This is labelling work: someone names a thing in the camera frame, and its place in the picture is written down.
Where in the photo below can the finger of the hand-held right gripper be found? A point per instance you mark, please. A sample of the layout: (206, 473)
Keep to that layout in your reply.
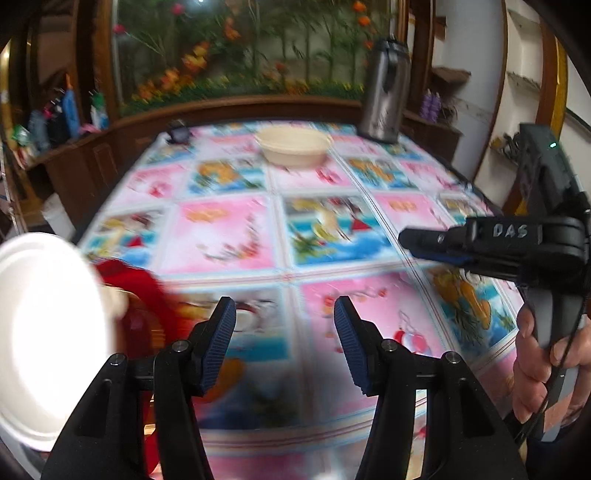
(429, 237)
(450, 259)

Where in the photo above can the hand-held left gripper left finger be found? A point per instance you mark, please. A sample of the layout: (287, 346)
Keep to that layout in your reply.
(219, 341)

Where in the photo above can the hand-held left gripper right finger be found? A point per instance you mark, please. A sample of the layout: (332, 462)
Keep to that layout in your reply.
(351, 344)

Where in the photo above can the red plastic plate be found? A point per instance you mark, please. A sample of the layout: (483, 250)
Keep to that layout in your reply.
(147, 314)

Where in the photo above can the beige plastic bowl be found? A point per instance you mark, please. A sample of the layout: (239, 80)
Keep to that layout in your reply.
(293, 147)

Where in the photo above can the person's right hand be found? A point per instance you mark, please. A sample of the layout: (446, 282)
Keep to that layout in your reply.
(531, 369)

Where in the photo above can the printed fruit tablecloth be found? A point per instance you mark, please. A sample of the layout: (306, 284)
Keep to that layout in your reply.
(221, 230)

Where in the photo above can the purple bottles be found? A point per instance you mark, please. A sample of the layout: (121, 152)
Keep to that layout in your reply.
(431, 105)

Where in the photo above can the stainless steel thermos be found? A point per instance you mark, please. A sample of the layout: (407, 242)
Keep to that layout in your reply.
(384, 92)

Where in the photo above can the small black object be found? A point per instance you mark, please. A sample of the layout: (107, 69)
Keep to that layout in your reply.
(179, 133)

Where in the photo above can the framed floral painting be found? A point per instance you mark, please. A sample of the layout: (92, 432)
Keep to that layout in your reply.
(258, 50)

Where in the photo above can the white bottle green cap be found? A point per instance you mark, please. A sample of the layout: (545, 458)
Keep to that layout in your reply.
(99, 113)

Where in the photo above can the blue bottle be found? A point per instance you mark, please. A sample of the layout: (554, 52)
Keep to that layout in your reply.
(71, 113)

